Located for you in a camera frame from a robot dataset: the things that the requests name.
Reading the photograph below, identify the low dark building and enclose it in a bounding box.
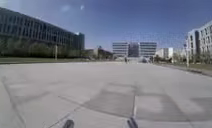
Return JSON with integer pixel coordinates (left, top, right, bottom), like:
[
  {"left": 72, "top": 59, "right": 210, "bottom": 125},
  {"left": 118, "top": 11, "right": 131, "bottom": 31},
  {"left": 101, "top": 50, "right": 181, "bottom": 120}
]
[{"left": 84, "top": 46, "right": 114, "bottom": 60}]

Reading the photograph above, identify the grey concrete pavement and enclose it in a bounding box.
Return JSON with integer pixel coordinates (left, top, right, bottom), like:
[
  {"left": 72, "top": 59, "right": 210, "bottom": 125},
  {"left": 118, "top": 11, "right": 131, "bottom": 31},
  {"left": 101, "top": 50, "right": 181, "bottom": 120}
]
[{"left": 0, "top": 61, "right": 212, "bottom": 128}]

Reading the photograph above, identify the wide building with dark middle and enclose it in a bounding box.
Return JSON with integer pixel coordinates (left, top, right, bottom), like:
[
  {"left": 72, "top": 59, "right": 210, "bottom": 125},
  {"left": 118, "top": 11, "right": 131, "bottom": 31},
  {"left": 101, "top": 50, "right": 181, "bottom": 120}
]
[{"left": 111, "top": 41, "right": 158, "bottom": 58}]

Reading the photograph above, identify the pole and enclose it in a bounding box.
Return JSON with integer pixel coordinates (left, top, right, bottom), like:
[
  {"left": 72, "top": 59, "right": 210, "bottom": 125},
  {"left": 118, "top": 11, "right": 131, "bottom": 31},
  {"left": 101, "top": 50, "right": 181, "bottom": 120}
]
[
  {"left": 54, "top": 44, "right": 59, "bottom": 61},
  {"left": 184, "top": 39, "right": 191, "bottom": 69}
]

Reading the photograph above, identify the pale building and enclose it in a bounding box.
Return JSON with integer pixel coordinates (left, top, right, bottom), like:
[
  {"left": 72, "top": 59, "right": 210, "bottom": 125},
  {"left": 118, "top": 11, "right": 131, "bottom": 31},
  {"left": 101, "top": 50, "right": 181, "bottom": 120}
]
[{"left": 155, "top": 47, "right": 175, "bottom": 60}]

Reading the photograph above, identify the robot's own part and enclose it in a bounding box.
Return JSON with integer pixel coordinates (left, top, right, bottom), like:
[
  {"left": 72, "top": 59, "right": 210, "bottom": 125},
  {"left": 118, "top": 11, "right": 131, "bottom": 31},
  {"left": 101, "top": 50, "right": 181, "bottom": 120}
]
[
  {"left": 127, "top": 116, "right": 139, "bottom": 128},
  {"left": 62, "top": 119, "right": 76, "bottom": 128}
]

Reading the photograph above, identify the grass strip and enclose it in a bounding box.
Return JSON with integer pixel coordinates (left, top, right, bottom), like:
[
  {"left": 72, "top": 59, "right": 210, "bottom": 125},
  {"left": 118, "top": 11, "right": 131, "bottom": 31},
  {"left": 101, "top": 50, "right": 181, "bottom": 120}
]
[
  {"left": 167, "top": 62, "right": 212, "bottom": 72},
  {"left": 0, "top": 57, "right": 92, "bottom": 65}
]

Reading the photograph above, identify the row of trees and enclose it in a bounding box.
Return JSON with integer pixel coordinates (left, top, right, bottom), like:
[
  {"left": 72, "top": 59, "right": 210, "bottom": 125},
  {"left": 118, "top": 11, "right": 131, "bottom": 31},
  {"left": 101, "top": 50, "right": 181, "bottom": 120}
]
[
  {"left": 0, "top": 36, "right": 85, "bottom": 59},
  {"left": 173, "top": 46, "right": 212, "bottom": 65}
]

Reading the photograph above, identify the dark glass building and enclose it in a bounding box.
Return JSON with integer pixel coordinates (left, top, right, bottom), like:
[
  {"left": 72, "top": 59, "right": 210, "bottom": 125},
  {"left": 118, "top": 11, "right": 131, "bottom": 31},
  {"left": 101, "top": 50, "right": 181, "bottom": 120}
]
[{"left": 0, "top": 4, "right": 86, "bottom": 53}]

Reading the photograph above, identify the concrete kerb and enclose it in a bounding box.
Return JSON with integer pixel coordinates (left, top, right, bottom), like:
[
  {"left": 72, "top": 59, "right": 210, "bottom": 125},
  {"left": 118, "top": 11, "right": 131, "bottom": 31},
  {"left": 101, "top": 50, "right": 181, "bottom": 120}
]
[{"left": 157, "top": 63, "right": 212, "bottom": 80}]

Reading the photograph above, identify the white building with window rows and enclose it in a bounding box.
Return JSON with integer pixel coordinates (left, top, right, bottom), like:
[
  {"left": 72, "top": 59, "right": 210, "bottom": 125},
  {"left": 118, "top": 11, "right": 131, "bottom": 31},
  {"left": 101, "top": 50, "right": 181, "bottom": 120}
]
[{"left": 187, "top": 18, "right": 212, "bottom": 64}]

